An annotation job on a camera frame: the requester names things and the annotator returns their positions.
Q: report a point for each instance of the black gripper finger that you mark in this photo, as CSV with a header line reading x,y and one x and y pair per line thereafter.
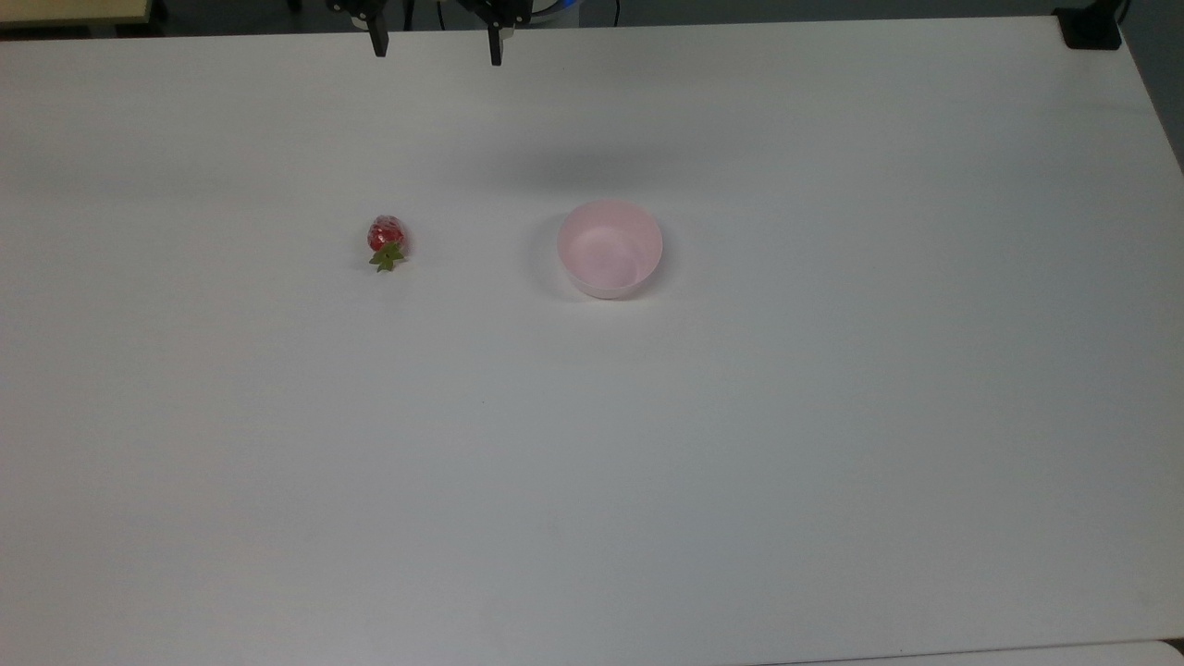
x,y
377,37
497,42

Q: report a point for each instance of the red strawberry with green leaves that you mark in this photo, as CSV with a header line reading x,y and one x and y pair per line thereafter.
x,y
385,235

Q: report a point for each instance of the pink plastic bowl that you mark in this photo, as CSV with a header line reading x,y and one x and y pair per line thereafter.
x,y
610,250

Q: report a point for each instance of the black stand legs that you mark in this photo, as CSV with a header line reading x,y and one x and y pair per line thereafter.
x,y
409,13

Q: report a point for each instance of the beige wooden table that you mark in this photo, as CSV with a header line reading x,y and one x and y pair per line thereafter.
x,y
74,10

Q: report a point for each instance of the black table clamp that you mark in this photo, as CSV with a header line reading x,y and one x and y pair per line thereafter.
x,y
1090,28

